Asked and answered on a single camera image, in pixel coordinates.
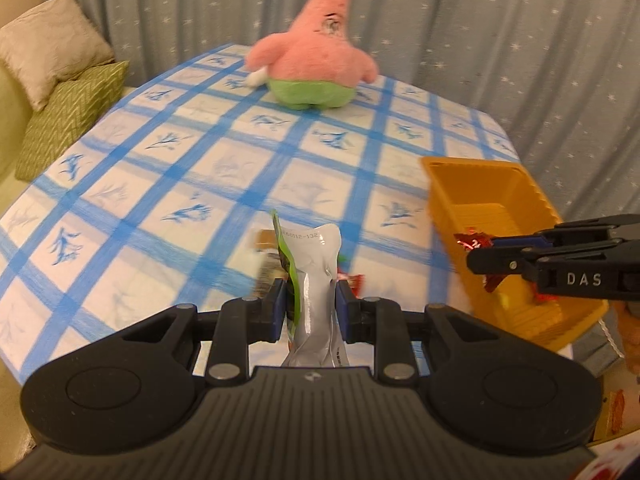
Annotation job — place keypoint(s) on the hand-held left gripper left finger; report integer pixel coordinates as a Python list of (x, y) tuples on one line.
[(278, 310)]

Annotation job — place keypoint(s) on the blue checkered tablecloth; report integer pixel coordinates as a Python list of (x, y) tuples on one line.
[(150, 185)]

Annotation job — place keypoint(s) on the yellow plastic tray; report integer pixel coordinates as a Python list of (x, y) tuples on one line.
[(480, 185)]

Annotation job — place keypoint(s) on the clear brown snack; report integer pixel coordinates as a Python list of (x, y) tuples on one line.
[(265, 275)]

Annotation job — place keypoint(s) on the red cartoon-face candy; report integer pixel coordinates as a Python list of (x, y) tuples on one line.
[(354, 282)]

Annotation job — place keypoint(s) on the pink starfish plush toy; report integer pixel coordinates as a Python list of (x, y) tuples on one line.
[(310, 60)]

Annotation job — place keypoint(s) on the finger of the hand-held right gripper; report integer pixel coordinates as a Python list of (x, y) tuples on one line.
[(500, 261), (515, 243)]

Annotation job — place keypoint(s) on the red white package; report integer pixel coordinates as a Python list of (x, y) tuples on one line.
[(620, 460)]

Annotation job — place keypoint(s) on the white green snack pouch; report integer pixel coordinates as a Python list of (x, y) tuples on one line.
[(312, 280)]

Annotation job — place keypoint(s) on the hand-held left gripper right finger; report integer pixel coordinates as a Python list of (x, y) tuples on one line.
[(343, 310)]

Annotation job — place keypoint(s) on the person's right hand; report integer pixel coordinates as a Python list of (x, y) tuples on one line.
[(631, 332)]

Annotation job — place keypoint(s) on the grey star-print curtain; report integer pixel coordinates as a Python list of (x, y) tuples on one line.
[(500, 60)]

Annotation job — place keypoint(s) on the small brown candy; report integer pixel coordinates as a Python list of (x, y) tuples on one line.
[(265, 239)]

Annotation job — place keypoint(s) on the long red snack packet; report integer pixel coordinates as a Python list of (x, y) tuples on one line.
[(472, 240)]

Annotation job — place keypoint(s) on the beige cushion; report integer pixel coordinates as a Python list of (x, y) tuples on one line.
[(50, 45)]

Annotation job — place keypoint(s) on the green zigzag cushion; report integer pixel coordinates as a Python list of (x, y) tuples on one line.
[(70, 115)]

